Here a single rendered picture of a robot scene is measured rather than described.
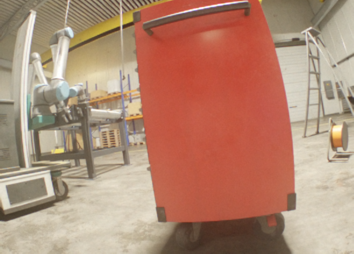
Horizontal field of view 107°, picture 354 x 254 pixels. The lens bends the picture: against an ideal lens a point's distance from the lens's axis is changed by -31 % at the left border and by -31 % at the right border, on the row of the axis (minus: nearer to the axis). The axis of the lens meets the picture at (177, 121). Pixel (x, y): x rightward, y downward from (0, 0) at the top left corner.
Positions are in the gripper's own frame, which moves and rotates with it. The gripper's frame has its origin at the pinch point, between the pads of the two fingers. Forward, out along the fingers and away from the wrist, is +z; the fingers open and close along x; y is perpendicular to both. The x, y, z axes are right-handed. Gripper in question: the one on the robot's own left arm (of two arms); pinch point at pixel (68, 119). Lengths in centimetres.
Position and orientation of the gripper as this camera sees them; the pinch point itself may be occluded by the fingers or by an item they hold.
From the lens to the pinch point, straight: 236.4
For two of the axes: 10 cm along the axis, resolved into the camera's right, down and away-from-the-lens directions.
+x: -8.1, 2.5, 5.3
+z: 4.3, 8.7, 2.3
